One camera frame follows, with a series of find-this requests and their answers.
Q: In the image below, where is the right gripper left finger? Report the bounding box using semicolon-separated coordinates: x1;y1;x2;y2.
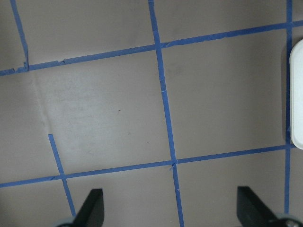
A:
72;189;105;227

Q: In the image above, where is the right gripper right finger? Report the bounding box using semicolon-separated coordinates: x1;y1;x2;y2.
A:
237;186;279;227

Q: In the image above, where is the white rectangular tray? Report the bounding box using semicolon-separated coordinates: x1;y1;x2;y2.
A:
289;40;303;149

